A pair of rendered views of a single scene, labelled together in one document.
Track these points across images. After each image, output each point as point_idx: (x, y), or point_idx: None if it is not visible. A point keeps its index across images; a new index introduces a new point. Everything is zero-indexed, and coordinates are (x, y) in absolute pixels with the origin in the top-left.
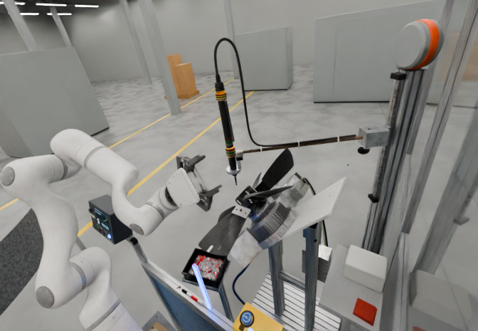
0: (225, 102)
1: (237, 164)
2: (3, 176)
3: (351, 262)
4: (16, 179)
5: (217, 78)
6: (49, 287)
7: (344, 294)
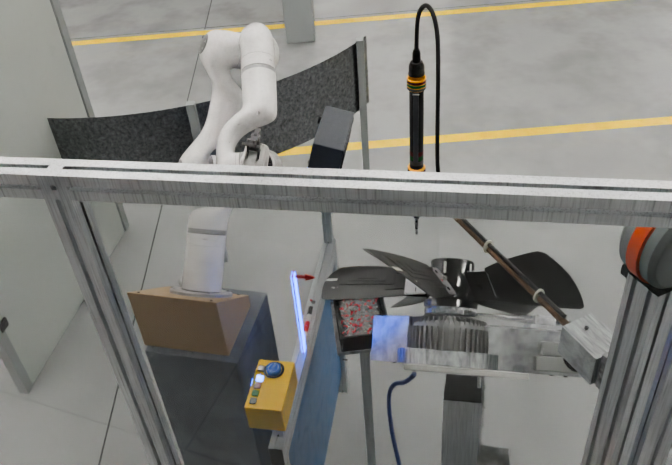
0: (414, 96)
1: None
2: (201, 42)
3: None
4: (204, 51)
5: (412, 55)
6: None
7: None
